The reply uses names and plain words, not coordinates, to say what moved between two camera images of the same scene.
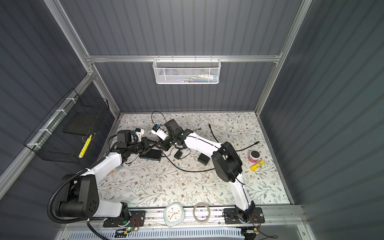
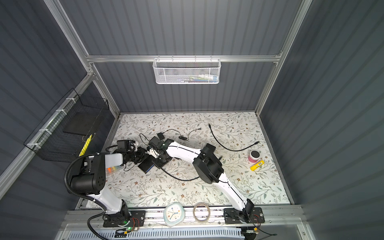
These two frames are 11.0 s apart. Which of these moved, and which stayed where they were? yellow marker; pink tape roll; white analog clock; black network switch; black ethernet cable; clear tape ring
Moved: black ethernet cable; black network switch
Stayed: pink tape roll; white analog clock; yellow marker; clear tape ring
